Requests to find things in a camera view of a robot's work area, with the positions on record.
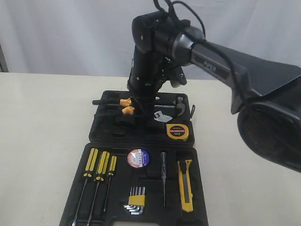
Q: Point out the claw hammer black handle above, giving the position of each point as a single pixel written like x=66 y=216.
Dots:
x=179 y=106

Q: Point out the hex key set yellow holder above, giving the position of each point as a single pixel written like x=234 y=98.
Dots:
x=136 y=201

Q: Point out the black plastic tool case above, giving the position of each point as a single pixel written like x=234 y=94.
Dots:
x=138 y=169

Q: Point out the large yellow black screwdriver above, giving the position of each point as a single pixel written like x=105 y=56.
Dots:
x=87 y=174

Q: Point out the white backdrop curtain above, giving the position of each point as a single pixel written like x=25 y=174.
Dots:
x=94 y=37

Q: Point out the black electrical tape roll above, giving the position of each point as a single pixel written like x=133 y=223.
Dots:
x=138 y=158

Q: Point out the middle yellow black screwdriver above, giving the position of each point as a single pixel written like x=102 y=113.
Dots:
x=100 y=175

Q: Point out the yellow 2m tape measure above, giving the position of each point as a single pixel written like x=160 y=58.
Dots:
x=181 y=128

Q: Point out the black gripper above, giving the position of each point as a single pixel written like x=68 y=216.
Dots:
x=146 y=78

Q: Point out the orange black combination pliers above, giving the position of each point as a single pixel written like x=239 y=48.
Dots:
x=114 y=106

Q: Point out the clear handle tester screwdriver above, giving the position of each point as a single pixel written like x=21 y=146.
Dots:
x=163 y=175

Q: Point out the small yellow black screwdriver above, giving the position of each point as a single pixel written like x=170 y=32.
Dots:
x=110 y=174

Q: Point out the yellow utility knife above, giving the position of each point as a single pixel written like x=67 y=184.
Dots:
x=185 y=185

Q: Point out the adjustable wrench black handle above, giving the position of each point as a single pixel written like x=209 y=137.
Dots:
x=159 y=116

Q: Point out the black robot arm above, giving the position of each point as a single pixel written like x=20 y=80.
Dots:
x=265 y=95

